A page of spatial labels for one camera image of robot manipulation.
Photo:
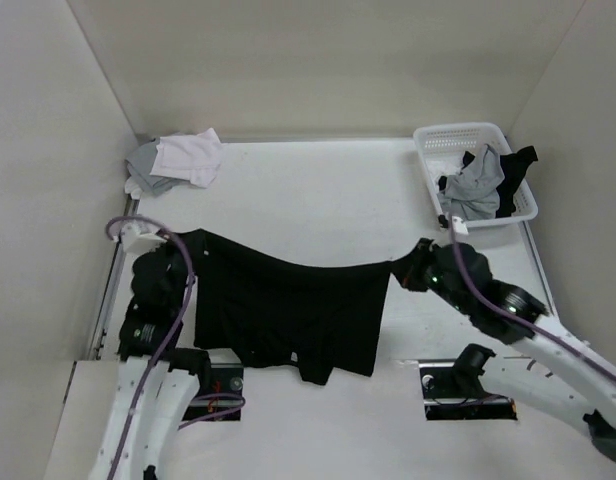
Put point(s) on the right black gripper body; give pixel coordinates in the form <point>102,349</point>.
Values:
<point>453,296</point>

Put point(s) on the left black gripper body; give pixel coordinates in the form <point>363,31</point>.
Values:
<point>181,270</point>

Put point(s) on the black tank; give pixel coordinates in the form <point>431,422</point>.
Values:
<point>270,312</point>
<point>515,167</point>

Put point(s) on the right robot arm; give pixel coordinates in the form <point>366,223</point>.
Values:
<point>579,387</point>

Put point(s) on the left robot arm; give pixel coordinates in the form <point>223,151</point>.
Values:
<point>156,379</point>

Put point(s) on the folded white tank top underneath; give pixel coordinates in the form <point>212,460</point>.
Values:
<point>132,189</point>

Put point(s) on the grey tank top in basket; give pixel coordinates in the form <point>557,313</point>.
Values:
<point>472,193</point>

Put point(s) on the folded grey tank top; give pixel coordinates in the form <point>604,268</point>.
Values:
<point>140,164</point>

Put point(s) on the black tank top over rim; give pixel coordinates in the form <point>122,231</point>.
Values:
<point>515,167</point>

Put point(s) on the white plastic laundry basket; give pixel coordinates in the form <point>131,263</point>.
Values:
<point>454,140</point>

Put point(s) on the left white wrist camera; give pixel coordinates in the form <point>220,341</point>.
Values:
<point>138,237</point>

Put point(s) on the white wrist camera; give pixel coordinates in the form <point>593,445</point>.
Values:
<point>453,223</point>
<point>138,237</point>

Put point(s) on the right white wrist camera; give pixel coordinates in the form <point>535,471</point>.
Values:
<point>453,223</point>

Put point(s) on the right metal table rail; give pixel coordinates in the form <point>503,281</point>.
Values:
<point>538,266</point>

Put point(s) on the metal table rail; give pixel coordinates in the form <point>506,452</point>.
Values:
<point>538,266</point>
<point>100,325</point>

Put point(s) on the left metal table rail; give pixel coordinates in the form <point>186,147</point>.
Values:
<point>100,325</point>

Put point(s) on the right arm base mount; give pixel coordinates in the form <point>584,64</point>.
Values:
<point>452,390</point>

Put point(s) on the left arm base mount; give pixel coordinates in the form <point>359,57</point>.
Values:
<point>220,392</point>

